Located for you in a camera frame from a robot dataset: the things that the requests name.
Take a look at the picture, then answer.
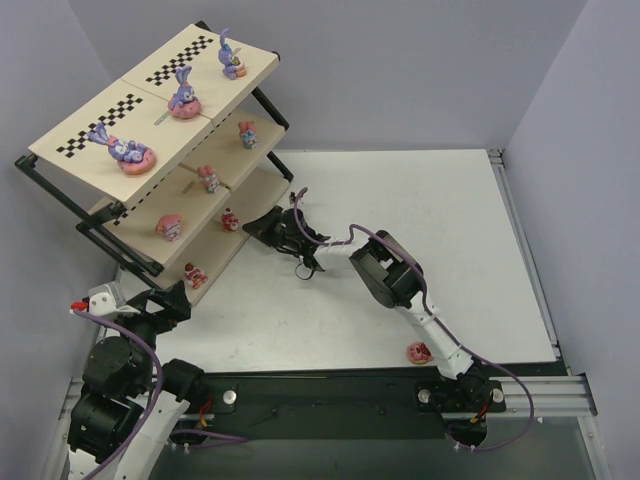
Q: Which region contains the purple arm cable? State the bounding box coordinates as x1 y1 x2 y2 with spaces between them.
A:
294 188 539 454
69 309 249 480

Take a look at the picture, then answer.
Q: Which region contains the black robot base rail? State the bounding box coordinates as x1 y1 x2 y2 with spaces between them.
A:
173 367 506 444

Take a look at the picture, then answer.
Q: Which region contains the pink bear red cake toy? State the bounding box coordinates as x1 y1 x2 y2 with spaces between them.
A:
220 207 240 232

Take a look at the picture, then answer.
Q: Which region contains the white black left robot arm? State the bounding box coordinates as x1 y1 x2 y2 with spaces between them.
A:
67 282 207 479

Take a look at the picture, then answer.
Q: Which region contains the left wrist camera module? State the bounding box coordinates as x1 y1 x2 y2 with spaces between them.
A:
70 281 141 320

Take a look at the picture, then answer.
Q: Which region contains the pink figure blue sunglasses toy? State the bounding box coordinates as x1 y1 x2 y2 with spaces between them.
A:
238 121 258 149

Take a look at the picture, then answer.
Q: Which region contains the strawberry cake slice toy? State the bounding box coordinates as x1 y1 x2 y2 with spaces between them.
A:
184 263 208 290

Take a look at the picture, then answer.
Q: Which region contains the beige three-tier shelf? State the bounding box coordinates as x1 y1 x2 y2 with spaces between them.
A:
16 22 293 303

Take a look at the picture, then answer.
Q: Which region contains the purple bunny holding cupcake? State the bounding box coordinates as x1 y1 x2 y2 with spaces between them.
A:
218 28 246 80

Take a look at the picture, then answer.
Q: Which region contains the aluminium table frame rail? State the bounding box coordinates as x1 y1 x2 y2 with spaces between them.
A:
496 375 598 418

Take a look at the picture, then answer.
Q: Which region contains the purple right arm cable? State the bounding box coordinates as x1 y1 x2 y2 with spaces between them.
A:
294 188 539 454

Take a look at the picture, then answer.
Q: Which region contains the pink figure flower wreath toy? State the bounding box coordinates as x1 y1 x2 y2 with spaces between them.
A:
197 165 220 193

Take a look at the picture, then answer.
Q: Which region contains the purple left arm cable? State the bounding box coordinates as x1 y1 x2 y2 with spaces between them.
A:
69 309 249 480

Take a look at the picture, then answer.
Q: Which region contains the pink bear strawberry donut toy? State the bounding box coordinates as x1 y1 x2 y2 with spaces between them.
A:
406 341 433 365

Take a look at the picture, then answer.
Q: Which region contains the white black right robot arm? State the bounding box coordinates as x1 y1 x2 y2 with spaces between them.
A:
243 206 492 408

